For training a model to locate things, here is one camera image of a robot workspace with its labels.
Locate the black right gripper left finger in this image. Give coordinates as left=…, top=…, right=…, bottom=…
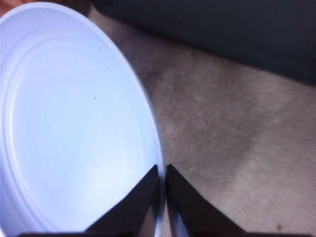
left=83, top=164, right=160, bottom=237

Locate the black rectangular tray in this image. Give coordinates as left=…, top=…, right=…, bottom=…
left=92, top=0, right=316, bottom=86

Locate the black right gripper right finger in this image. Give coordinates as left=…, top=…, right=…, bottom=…
left=166, top=164, right=250, bottom=237

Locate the blue round plate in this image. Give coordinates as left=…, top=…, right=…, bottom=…
left=0, top=1, right=188, bottom=237

